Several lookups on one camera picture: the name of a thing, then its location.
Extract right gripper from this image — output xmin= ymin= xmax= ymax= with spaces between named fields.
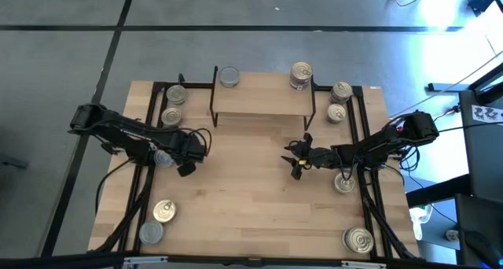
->
xmin=281 ymin=132 xmax=341 ymax=181

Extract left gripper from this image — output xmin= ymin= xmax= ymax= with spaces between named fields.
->
xmin=174 ymin=131 xmax=208 ymax=178

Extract green white tuna can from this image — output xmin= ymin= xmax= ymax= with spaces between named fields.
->
xmin=218 ymin=65 xmax=241 ymax=89
xmin=138 ymin=220 xmax=164 ymax=245
xmin=152 ymin=149 xmax=176 ymax=169

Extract wooden shelf black metal legs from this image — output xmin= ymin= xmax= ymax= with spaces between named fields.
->
xmin=209 ymin=65 xmax=318 ymax=131

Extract large silver ringed can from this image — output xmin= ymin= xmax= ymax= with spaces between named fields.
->
xmin=341 ymin=226 xmax=376 ymax=256

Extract white plastic object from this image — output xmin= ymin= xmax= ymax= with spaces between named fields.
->
xmin=408 ymin=205 xmax=434 ymax=241

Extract black crossbeam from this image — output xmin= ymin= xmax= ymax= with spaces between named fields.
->
xmin=0 ymin=251 xmax=503 ymax=269

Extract black side desk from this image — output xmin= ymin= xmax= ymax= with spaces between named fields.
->
xmin=455 ymin=62 xmax=503 ymax=269

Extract white marker sheet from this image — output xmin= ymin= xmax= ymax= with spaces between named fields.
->
xmin=471 ymin=105 xmax=503 ymax=125

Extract black computer mouse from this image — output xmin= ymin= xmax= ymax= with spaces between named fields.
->
xmin=464 ymin=230 xmax=502 ymax=268

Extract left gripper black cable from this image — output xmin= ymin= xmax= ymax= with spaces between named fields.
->
xmin=190 ymin=126 xmax=214 ymax=157

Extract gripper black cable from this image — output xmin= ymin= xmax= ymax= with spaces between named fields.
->
xmin=336 ymin=154 xmax=359 ymax=182
xmin=190 ymin=126 xmax=214 ymax=157

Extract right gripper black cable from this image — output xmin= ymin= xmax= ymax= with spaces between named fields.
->
xmin=336 ymin=154 xmax=359 ymax=182

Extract black metal table frame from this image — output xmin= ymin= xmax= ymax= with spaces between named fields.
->
xmin=86 ymin=72 xmax=424 ymax=261

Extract black table cable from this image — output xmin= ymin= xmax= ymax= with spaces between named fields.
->
xmin=95 ymin=158 xmax=133 ymax=217

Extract silver metal bracket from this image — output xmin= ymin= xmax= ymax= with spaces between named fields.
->
xmin=123 ymin=255 xmax=169 ymax=268
xmin=340 ymin=260 xmax=388 ymax=269

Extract black cable bundle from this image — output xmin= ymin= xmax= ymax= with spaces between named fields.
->
xmin=392 ymin=103 xmax=463 ymax=179

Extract white floor cable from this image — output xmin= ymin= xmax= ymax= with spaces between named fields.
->
xmin=387 ymin=50 xmax=503 ymax=120

